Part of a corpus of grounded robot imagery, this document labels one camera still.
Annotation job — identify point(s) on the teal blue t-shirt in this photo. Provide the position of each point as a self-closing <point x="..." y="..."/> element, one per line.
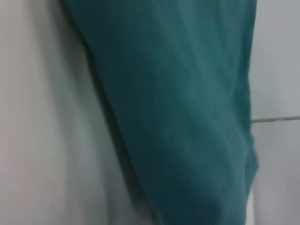
<point x="168" y="105"/>

